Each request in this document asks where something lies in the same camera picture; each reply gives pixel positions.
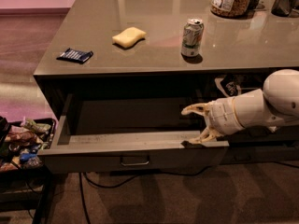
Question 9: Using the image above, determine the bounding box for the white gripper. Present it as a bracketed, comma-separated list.
[181, 97, 244, 145]

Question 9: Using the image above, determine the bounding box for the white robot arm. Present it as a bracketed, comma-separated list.
[181, 69, 299, 145]

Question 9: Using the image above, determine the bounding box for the grey drawer cabinet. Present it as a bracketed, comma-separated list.
[33, 0, 299, 173]

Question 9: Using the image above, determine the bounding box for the black white chip bag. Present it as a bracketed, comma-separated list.
[215, 74, 241, 97]

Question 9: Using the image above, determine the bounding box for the green white soda can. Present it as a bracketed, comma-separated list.
[181, 18, 204, 57]

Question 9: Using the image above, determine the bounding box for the yellow sponge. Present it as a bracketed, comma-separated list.
[112, 27, 147, 49]

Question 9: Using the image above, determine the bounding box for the dark glass bottle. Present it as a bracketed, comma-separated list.
[271, 0, 299, 17]

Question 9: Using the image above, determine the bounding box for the blue snack packet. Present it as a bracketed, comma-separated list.
[57, 48, 93, 64]

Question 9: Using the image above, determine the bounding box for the black tray of snacks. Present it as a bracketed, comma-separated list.
[0, 117, 56, 173]

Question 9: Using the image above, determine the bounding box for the black floor cable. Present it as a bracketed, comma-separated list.
[78, 165, 299, 224]

